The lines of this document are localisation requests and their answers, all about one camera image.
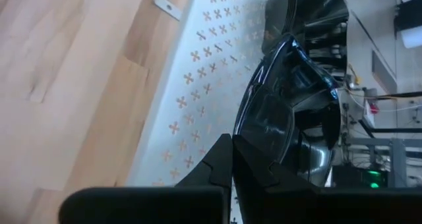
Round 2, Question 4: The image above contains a grey metal frame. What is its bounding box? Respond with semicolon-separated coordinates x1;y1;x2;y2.
346;137;422;188

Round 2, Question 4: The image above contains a black deep square mini plate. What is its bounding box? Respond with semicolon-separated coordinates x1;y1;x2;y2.
262;0;349;78

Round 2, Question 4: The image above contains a white perforated shelf table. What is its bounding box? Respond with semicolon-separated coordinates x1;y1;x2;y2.
127;0;291;224

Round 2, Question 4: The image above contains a black round mini plate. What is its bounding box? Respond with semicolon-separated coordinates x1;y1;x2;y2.
233;34;342;188

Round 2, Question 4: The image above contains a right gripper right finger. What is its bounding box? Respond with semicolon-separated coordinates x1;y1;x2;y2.
232;134;422;224

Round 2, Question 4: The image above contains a black box with green light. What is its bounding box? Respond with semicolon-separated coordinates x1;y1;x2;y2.
332;166;389;189

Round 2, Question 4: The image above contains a small grey metal bracket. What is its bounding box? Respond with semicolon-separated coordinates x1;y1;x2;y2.
153;0;184;22

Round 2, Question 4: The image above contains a white paper roll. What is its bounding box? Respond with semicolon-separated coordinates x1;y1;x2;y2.
400;25;422;49

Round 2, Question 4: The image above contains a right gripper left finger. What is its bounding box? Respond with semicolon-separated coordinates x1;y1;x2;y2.
59;133;233;224

